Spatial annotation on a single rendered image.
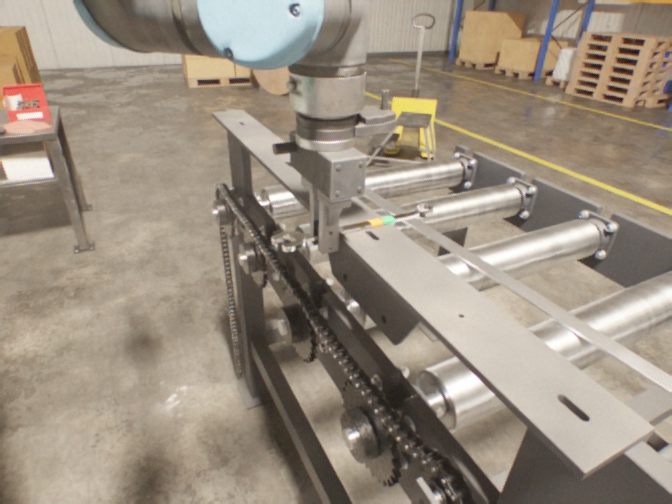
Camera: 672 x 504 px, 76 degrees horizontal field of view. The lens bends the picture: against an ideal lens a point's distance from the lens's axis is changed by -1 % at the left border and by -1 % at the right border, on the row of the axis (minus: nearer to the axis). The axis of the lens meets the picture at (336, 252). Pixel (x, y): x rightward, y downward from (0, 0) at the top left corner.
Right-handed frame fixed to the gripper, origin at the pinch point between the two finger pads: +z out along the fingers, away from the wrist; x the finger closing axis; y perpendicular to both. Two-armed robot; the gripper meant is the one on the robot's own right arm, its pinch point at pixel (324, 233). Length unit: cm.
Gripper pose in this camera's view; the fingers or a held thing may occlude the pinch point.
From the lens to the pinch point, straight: 62.1
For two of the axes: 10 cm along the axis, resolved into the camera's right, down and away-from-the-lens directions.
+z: -0.3, 8.6, 5.2
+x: 4.5, 4.7, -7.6
